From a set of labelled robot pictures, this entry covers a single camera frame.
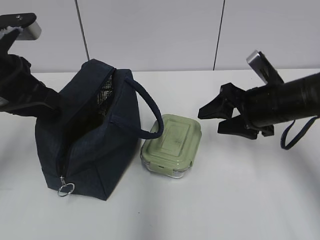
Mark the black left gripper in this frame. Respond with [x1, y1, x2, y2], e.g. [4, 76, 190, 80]
[0, 54, 61, 121]

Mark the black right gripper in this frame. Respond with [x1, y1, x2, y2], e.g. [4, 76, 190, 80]
[197, 83, 274, 139]

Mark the dark navy fabric lunch bag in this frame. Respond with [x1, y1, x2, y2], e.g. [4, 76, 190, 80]
[35, 59, 164, 200]

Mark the green lidded glass food container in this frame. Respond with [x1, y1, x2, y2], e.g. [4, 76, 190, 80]
[140, 114, 202, 179]

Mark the silver zipper pull ring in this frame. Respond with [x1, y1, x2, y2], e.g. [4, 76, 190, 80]
[57, 176, 75, 198]

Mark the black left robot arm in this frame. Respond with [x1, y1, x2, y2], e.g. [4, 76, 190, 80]
[0, 29, 61, 120]

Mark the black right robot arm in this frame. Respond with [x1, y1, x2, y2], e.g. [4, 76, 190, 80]
[197, 73, 320, 140]

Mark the dark blue cable loop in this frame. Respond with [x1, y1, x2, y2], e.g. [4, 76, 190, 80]
[280, 116, 316, 151]

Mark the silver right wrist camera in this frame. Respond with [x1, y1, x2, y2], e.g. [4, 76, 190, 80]
[246, 50, 284, 85]

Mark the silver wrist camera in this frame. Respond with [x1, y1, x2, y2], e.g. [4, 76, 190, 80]
[246, 50, 284, 85]
[0, 12, 42, 41]

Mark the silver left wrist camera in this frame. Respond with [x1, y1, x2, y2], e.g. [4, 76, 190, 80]
[0, 12, 42, 41]

